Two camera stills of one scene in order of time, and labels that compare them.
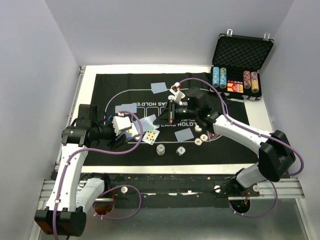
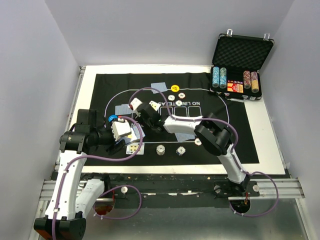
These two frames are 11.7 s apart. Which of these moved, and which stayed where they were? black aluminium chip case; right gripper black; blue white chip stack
Moved: right gripper black
Stayed: black aluminium chip case; blue white chip stack
